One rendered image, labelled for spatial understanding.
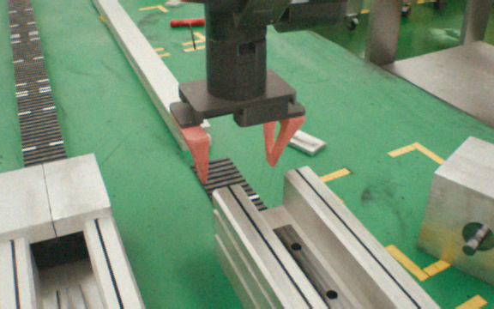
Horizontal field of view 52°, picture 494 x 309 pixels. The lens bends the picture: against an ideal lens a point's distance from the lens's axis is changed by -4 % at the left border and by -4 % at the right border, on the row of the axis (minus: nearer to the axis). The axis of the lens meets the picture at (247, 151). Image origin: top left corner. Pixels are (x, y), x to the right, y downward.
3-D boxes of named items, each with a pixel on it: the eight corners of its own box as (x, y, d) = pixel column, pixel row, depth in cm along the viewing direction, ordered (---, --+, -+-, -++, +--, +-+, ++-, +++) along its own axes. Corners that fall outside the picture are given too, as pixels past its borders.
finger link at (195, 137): (259, 187, 54) (260, 106, 49) (192, 204, 51) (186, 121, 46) (234, 154, 59) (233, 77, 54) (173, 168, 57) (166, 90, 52)
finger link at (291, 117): (303, 176, 56) (309, 96, 50) (240, 192, 53) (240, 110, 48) (275, 144, 61) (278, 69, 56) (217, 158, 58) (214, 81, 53)
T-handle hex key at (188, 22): (170, 27, 109) (169, 18, 108) (209, 24, 110) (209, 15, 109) (172, 54, 96) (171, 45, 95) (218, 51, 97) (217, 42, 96)
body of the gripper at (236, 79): (298, 109, 51) (301, 37, 47) (197, 130, 48) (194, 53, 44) (269, 82, 56) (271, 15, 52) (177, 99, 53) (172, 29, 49)
